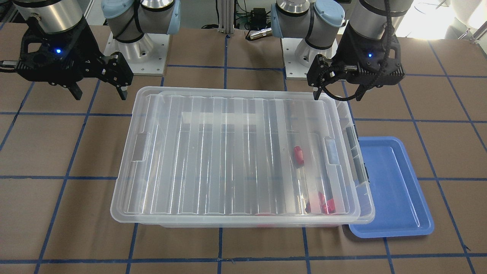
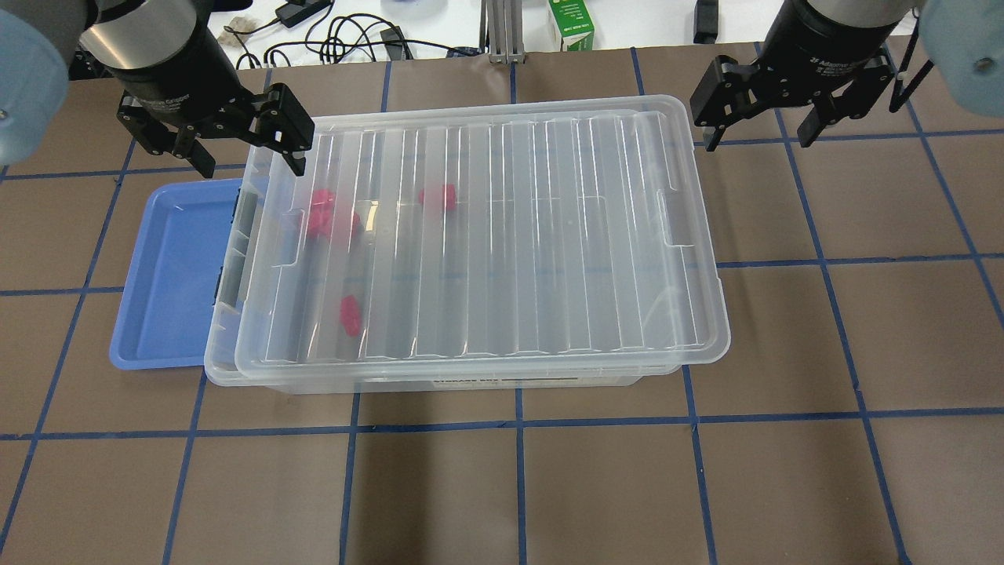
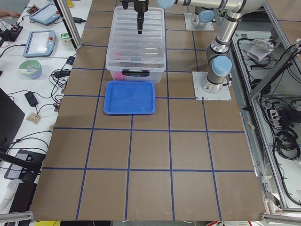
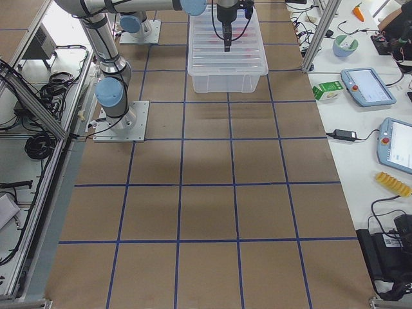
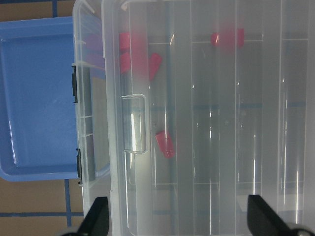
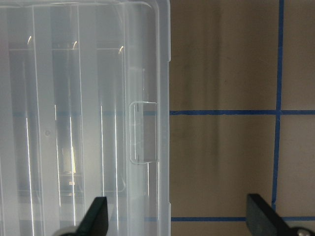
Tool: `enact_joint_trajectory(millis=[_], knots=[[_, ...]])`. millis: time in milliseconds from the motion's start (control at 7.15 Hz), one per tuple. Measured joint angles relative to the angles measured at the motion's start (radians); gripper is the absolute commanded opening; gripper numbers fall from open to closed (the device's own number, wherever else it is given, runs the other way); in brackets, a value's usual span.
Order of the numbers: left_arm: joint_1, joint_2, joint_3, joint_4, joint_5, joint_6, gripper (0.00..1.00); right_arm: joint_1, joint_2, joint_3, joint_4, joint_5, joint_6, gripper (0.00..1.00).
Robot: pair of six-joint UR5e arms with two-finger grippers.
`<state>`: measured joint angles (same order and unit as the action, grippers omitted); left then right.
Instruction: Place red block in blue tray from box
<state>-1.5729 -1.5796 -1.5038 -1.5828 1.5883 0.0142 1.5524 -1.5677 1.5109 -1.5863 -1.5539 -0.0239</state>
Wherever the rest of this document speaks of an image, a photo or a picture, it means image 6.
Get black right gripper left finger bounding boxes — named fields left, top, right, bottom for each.
left=73, top=197, right=109, bottom=236

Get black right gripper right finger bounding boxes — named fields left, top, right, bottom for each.
left=246, top=194, right=296, bottom=236

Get clear plastic storage box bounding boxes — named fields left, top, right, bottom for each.
left=0, top=0, right=171, bottom=236

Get vertical blue tape line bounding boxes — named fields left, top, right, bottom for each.
left=271, top=0, right=284, bottom=209

